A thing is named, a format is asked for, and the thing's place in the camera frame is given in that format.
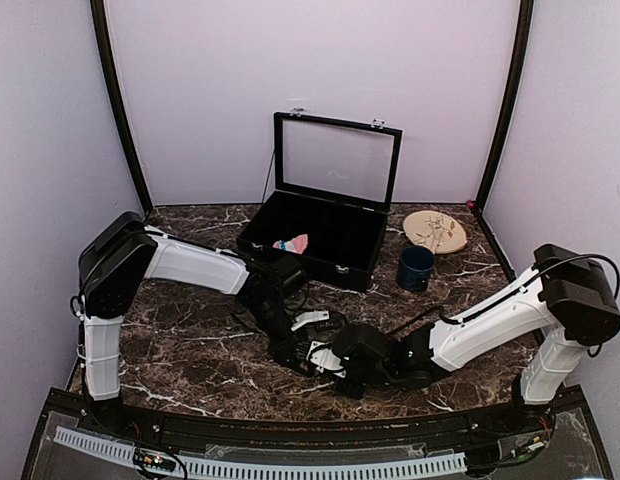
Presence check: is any pink teal patterned sock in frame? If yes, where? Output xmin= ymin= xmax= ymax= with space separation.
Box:
xmin=273 ymin=234 xmax=309 ymax=255

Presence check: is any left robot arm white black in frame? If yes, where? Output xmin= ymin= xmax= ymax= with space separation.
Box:
xmin=70 ymin=212 xmax=313 ymax=436

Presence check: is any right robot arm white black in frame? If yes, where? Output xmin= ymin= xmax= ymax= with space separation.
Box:
xmin=331 ymin=244 xmax=620 ymax=434

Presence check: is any dark blue mug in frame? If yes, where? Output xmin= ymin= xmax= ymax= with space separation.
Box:
xmin=397 ymin=245 xmax=435 ymax=292

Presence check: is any black display case glass lid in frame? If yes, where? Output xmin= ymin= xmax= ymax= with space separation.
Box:
xmin=235 ymin=111 xmax=404 ymax=293

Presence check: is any small circuit board with leds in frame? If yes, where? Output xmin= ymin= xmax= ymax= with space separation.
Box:
xmin=132 ymin=449 xmax=178 ymax=474

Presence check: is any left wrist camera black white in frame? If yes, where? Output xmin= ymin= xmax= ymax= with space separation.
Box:
xmin=271 ymin=256 xmax=346 ymax=332

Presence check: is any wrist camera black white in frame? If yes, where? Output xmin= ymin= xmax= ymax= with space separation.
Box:
xmin=271 ymin=256 xmax=346 ymax=332
xmin=307 ymin=323 xmax=391 ymax=379

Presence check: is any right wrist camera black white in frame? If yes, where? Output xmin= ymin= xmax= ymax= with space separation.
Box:
xmin=307 ymin=323 xmax=391 ymax=379

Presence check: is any white slotted cable duct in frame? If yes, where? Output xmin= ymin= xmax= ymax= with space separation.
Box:
xmin=52 ymin=426 xmax=468 ymax=479

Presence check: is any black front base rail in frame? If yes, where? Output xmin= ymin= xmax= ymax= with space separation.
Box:
xmin=22 ymin=387 xmax=612 ymax=479

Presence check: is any black left frame post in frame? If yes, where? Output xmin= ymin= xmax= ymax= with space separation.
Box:
xmin=89 ymin=0 xmax=154 ymax=215

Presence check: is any black frame post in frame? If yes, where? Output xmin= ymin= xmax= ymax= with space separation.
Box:
xmin=474 ymin=0 xmax=534 ymax=216
xmin=89 ymin=0 xmax=154 ymax=215

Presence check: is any black right frame post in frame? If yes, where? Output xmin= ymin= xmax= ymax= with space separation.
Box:
xmin=474 ymin=0 xmax=534 ymax=216

